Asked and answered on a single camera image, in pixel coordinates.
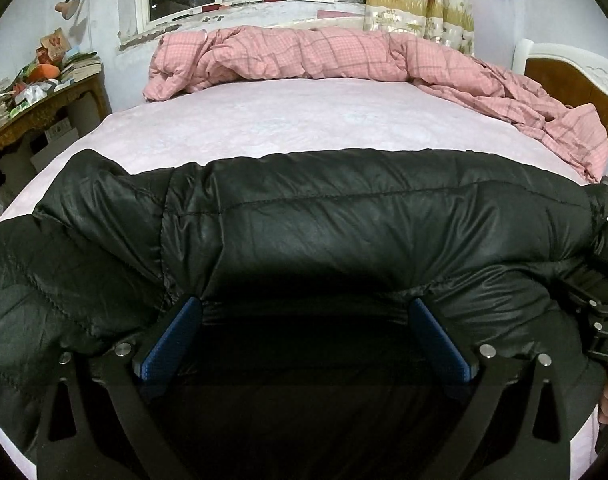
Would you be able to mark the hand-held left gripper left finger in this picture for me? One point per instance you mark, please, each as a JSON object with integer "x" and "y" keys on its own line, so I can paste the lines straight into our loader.
{"x": 170, "y": 345}

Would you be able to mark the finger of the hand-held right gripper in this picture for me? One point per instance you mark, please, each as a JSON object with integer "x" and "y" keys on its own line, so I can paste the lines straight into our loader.
{"x": 576, "y": 290}

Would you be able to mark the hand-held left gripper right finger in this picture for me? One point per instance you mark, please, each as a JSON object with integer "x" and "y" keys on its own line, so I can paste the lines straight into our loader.
{"x": 441, "y": 342}

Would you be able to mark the black down jacket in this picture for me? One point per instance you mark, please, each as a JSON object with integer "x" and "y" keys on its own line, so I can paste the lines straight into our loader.
{"x": 334, "y": 220}

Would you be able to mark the cardboard box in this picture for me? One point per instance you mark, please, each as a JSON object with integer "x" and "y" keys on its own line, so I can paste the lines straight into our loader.
{"x": 54, "y": 142}

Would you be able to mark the bed with pink sheet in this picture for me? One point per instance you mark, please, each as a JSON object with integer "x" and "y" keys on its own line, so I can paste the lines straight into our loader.
{"x": 284, "y": 120}

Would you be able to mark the carved wooden side table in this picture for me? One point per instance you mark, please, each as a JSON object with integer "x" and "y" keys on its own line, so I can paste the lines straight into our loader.
{"x": 39, "y": 115}

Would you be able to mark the white plastic bag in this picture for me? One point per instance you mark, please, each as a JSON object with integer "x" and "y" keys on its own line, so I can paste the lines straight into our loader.
{"x": 35, "y": 94}

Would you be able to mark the stack of books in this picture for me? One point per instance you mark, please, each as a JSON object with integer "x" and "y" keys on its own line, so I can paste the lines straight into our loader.
{"x": 81, "y": 66}

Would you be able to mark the orange packet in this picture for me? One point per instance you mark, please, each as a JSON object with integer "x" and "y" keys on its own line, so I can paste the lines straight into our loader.
{"x": 44, "y": 72}

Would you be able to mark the pink plaid quilt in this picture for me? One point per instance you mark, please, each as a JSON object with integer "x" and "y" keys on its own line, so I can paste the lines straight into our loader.
{"x": 309, "y": 55}

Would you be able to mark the brown paper bag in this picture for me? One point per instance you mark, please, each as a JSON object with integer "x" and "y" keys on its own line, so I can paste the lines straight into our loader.
{"x": 54, "y": 45}

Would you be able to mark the patterned curtain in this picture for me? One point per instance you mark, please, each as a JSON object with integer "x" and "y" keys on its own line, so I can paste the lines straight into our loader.
{"x": 414, "y": 5}

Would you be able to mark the wooden headboard with white frame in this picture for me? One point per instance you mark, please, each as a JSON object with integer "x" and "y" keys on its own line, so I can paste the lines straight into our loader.
{"x": 569, "y": 80}

